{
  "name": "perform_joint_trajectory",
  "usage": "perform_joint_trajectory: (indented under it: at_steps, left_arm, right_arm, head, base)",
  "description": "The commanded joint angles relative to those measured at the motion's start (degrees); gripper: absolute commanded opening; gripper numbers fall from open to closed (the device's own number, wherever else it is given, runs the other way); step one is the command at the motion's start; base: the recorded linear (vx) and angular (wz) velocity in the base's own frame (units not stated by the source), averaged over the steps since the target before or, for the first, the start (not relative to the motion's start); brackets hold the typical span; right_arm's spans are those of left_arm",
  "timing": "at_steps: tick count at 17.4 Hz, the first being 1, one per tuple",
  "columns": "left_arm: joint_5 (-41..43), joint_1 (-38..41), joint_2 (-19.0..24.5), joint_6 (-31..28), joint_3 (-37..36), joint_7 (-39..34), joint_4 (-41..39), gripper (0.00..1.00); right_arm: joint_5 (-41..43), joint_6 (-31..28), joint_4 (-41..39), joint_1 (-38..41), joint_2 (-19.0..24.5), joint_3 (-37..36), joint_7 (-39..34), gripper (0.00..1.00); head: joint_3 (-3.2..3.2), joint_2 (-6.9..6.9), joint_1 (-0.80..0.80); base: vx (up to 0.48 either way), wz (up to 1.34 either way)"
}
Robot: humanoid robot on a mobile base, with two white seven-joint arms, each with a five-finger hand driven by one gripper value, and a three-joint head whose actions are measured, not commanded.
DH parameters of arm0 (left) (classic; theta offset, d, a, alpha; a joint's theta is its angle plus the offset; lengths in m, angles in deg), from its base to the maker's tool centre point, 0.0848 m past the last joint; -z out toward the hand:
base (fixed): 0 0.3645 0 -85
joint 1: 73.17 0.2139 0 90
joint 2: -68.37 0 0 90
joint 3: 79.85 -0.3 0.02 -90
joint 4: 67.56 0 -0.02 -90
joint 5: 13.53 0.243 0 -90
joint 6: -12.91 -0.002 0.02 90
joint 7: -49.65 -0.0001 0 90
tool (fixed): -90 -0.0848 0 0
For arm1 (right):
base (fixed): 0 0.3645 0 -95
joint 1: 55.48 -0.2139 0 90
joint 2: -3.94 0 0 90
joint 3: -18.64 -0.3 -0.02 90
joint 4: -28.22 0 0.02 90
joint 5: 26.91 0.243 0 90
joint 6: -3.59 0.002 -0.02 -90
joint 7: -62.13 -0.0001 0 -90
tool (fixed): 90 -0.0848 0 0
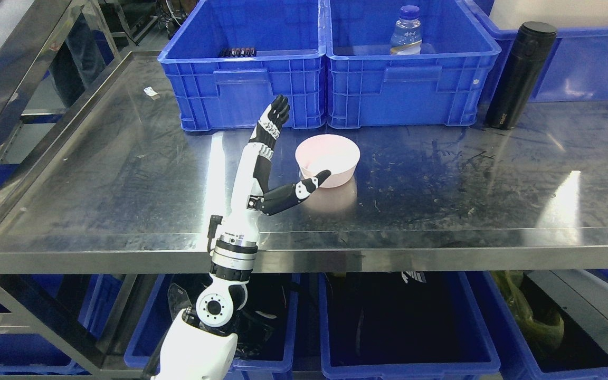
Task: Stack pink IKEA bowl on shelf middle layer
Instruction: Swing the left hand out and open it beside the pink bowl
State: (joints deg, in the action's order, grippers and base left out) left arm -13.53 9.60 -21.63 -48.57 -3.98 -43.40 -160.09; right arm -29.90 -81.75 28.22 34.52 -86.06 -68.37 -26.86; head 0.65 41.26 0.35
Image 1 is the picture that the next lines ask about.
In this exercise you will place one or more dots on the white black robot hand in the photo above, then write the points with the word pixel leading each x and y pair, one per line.
pixel 251 196

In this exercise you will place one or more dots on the pink plastic bowl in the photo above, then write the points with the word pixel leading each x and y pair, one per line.
pixel 335 153

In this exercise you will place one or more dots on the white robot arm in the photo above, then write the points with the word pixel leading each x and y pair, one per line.
pixel 201 342

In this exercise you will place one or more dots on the blue bin under table middle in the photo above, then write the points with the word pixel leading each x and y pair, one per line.
pixel 402 325

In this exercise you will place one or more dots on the blue bin under table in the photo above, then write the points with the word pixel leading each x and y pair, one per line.
pixel 578 357
pixel 402 325
pixel 267 323

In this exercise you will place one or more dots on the steel shelf rack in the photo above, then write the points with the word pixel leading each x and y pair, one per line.
pixel 31 32

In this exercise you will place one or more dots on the blue bin under table left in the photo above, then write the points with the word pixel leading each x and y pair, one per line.
pixel 267 323

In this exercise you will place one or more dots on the small white paper scrap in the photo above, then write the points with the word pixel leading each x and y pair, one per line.
pixel 150 92

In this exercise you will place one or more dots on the left blue crate on table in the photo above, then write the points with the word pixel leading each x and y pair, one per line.
pixel 215 93

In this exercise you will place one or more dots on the blue crate on table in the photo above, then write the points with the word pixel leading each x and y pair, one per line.
pixel 368 87
pixel 215 93

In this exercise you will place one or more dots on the steel work table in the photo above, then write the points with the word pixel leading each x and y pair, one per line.
pixel 117 186

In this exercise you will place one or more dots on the black items in left crate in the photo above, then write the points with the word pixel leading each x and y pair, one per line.
pixel 238 52

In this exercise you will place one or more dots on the clear water bottle blue cap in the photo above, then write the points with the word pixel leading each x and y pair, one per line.
pixel 407 36

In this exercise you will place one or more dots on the right blue crate on table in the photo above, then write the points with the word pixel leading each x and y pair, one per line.
pixel 368 87

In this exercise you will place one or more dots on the blue bin under table right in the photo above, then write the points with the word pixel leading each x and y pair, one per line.
pixel 578 357

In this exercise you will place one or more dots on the black thermos flask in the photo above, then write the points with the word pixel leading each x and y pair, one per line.
pixel 529 52

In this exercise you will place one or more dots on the far right blue crate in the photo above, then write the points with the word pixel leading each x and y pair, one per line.
pixel 577 66

